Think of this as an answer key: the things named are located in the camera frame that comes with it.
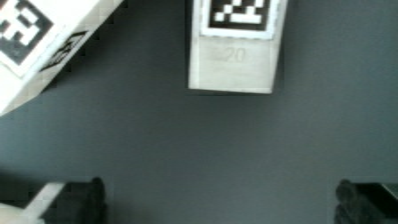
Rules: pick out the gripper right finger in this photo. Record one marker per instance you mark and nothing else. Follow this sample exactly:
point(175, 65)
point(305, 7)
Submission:
point(367, 203)

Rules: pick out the white leg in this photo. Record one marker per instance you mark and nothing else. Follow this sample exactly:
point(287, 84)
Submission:
point(45, 29)
point(237, 32)

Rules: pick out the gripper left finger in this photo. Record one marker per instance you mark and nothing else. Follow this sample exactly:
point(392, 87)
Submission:
point(68, 204)

